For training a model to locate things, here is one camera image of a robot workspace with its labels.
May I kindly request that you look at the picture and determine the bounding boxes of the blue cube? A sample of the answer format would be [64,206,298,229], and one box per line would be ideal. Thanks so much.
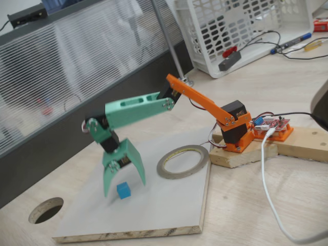
[117,181,131,200]

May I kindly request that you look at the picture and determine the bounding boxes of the white laminated particle board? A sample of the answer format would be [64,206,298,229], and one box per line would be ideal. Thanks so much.
[52,127,213,243]

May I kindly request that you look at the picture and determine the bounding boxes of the light wooden base block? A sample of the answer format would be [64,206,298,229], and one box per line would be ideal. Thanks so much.
[209,133,280,169]

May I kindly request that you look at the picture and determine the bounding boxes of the ribbed glass desk partition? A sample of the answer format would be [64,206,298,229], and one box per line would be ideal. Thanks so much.
[0,0,195,210]

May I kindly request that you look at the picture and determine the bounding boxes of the metal pole with foot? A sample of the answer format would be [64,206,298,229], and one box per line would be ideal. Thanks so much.
[151,0,195,87]

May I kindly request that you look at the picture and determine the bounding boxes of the black power adapter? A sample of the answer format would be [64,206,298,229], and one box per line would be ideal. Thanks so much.
[218,51,242,72]

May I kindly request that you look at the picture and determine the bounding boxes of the red plastic connector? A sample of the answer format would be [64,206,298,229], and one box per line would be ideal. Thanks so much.
[221,46,239,58]

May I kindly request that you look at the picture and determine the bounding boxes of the red controller circuit board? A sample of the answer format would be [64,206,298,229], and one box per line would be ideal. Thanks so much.
[252,115,292,134]

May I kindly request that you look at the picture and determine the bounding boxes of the white plastic lattice basket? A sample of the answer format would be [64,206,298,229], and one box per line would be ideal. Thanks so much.
[174,0,315,79]

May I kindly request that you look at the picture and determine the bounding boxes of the black box device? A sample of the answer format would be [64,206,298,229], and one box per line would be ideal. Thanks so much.
[7,4,48,28]

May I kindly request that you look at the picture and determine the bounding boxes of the long wooden plank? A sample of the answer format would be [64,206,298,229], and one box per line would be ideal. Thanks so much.
[275,125,328,162]

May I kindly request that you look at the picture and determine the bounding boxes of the beige and black rounded object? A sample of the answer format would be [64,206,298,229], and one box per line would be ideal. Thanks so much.
[310,79,328,124]

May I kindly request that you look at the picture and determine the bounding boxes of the blue capped marker pen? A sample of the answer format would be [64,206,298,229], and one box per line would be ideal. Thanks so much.
[270,32,313,55]

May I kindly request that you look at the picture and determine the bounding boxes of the translucent yellow pen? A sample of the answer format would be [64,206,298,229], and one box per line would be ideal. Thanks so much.
[304,39,324,52]

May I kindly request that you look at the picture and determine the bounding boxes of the small red box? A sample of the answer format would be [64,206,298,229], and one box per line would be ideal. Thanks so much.
[313,19,328,33]

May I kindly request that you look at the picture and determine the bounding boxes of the roll of tape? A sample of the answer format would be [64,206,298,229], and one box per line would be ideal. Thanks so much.
[156,145,210,180]

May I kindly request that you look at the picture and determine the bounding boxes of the red white black servo wires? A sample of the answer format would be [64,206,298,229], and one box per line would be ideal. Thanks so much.
[209,122,228,150]

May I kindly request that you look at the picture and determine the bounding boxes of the white USB cable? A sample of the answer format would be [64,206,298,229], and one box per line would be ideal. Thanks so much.
[260,128,328,244]

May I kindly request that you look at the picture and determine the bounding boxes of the orange controller board mount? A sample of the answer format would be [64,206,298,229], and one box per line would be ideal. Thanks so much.
[252,122,294,142]

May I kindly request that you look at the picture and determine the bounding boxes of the thick black power cable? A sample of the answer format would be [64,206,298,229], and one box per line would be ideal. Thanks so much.
[274,111,328,129]

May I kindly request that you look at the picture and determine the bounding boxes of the thin black cable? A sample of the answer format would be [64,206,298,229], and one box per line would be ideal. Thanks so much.
[234,30,328,60]

